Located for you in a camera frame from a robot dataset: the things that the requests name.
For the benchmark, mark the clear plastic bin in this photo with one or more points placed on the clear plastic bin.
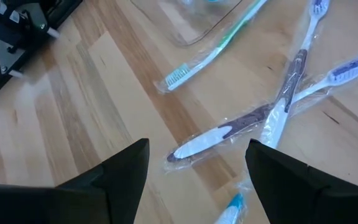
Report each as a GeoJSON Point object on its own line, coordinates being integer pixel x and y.
{"type": "Point", "coordinates": [179, 25]}

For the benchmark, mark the black aluminium table frame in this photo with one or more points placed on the black aluminium table frame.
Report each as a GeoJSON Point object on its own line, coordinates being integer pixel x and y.
{"type": "Point", "coordinates": [68, 9]}

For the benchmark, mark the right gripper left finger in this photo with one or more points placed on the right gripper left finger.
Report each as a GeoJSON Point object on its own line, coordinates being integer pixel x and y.
{"type": "Point", "coordinates": [73, 205]}

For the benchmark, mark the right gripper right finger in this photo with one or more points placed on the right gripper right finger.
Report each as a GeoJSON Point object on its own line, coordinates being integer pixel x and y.
{"type": "Point", "coordinates": [306, 202]}

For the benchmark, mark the blue toothbrush in wrapper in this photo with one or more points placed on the blue toothbrush in wrapper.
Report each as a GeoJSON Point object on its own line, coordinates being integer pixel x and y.
{"type": "Point", "coordinates": [216, 49]}
{"type": "Point", "coordinates": [232, 208]}

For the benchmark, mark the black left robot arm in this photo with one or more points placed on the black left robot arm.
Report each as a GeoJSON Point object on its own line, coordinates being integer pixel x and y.
{"type": "Point", "coordinates": [26, 18]}

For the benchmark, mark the purple toothbrush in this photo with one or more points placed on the purple toothbrush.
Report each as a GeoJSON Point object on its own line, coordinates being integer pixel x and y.
{"type": "Point", "coordinates": [204, 141]}
{"type": "Point", "coordinates": [294, 71]}

